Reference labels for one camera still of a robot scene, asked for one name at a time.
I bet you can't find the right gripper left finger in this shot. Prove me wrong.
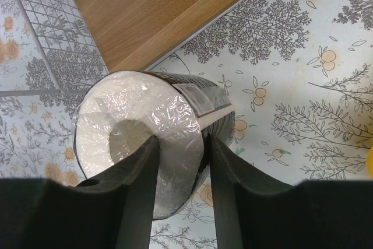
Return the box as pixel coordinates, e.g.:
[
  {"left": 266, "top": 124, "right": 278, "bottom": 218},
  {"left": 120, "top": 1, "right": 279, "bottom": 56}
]
[{"left": 1, "top": 136, "right": 159, "bottom": 248}]

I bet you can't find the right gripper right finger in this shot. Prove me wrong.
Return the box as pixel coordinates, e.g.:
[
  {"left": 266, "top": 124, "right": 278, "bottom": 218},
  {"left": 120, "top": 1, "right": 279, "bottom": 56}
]
[{"left": 207, "top": 135, "right": 372, "bottom": 248}]

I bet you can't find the black roll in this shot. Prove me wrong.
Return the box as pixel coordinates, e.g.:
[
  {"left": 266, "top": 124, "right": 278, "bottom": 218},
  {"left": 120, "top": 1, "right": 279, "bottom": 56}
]
[{"left": 74, "top": 71, "right": 235, "bottom": 220}]

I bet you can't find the yellow plastic bin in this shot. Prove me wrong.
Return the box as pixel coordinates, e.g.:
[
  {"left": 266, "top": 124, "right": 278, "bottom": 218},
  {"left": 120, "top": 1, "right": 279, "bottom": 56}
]
[{"left": 365, "top": 148, "right": 373, "bottom": 178}]

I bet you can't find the floral table mat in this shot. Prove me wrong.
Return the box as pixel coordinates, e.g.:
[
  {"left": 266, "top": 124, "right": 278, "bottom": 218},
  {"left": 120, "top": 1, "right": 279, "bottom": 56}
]
[{"left": 1, "top": 0, "right": 372, "bottom": 248}]

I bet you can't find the white wire wooden shelf rack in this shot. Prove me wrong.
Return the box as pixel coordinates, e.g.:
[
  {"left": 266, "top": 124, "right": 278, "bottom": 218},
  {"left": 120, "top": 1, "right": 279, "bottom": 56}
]
[{"left": 1, "top": 0, "right": 237, "bottom": 92}]

